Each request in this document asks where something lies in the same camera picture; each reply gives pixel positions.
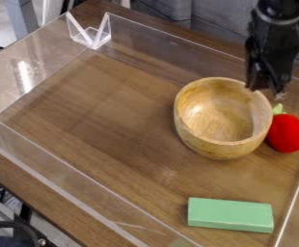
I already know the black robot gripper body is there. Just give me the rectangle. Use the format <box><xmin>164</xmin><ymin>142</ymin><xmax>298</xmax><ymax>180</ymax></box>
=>
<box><xmin>243</xmin><ymin>9</ymin><xmax>299</xmax><ymax>78</ymax></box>

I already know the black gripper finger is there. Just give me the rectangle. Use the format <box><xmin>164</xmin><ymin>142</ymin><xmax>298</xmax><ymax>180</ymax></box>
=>
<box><xmin>272</xmin><ymin>72</ymin><xmax>291</xmax><ymax>96</ymax></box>
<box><xmin>246</xmin><ymin>57</ymin><xmax>268</xmax><ymax>91</ymax></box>

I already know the light wooden bowl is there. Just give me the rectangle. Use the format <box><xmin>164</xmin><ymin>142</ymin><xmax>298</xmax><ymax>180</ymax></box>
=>
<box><xmin>172</xmin><ymin>77</ymin><xmax>274</xmax><ymax>160</ymax></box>

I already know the red plush strawberry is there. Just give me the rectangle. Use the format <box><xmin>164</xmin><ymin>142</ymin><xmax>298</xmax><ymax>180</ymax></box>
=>
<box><xmin>267</xmin><ymin>103</ymin><xmax>299</xmax><ymax>153</ymax></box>

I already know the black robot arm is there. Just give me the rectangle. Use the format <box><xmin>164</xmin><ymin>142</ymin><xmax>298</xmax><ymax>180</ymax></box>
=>
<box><xmin>244</xmin><ymin>0</ymin><xmax>299</xmax><ymax>98</ymax></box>

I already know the green rectangular block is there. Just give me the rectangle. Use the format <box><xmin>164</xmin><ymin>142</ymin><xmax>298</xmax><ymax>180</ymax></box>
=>
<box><xmin>187</xmin><ymin>198</ymin><xmax>275</xmax><ymax>233</ymax></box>

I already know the black clamp under table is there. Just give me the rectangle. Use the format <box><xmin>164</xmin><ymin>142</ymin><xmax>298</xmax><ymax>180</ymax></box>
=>
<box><xmin>0</xmin><ymin>214</ymin><xmax>57</xmax><ymax>247</ymax></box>

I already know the clear acrylic tray enclosure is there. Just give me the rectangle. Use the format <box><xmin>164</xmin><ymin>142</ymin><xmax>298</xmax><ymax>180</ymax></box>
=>
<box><xmin>0</xmin><ymin>6</ymin><xmax>299</xmax><ymax>247</ymax></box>

